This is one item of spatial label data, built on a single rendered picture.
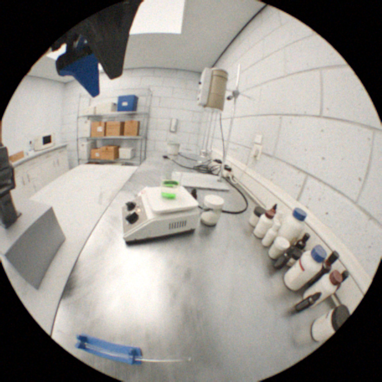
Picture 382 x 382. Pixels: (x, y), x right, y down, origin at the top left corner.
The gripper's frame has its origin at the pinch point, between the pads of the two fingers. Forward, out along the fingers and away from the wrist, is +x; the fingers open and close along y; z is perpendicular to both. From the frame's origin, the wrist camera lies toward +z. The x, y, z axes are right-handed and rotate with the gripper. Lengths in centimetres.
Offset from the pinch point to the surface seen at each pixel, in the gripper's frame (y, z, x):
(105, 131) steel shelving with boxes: -245, -46, 50
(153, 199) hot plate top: -7.3, 0.0, 29.0
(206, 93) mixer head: -22, -49, 17
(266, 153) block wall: 7, -56, 47
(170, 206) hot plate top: -2.3, -1.1, 29.7
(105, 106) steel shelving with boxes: -240, -67, 10
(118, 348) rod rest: 13.2, 24.8, 22.1
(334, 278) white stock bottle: 39.0, -4.7, 30.1
